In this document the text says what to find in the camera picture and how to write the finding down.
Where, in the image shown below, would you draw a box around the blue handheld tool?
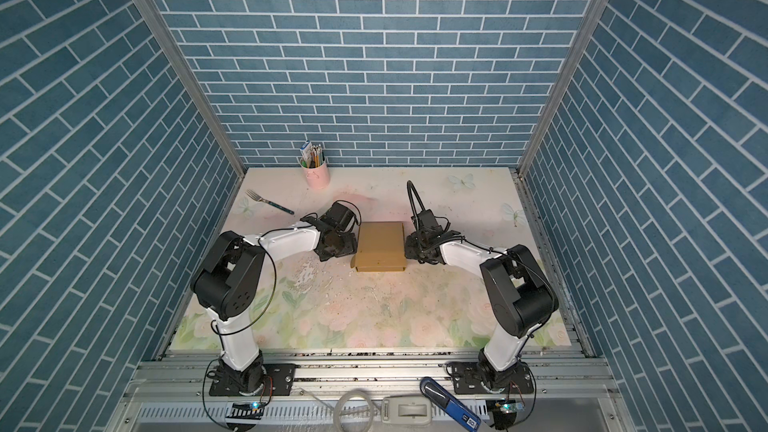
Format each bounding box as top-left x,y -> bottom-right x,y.
419,377 -> 481,432

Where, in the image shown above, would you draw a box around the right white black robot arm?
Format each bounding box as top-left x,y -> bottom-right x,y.
405,210 -> 559,392

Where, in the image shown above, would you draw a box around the grey white plastic device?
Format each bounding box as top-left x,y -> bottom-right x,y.
381,395 -> 433,426

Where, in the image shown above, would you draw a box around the white cable coil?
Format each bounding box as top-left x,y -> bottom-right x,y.
331,388 -> 379,432

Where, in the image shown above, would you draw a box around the metal fork teal handle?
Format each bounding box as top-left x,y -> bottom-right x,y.
245,189 -> 295,215

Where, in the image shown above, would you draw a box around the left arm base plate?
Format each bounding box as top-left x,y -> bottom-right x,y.
206,361 -> 296,397

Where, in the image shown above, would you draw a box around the pens in bucket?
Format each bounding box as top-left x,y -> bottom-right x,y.
299,141 -> 325,169

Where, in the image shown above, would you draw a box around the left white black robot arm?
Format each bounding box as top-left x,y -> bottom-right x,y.
190,200 -> 362,397

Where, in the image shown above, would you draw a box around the pink pen holder bucket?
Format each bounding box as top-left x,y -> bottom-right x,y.
302,162 -> 330,190

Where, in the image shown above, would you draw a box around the brown cardboard box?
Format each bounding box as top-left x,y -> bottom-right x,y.
350,222 -> 407,272

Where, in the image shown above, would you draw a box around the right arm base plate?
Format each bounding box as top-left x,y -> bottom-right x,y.
445,361 -> 536,395

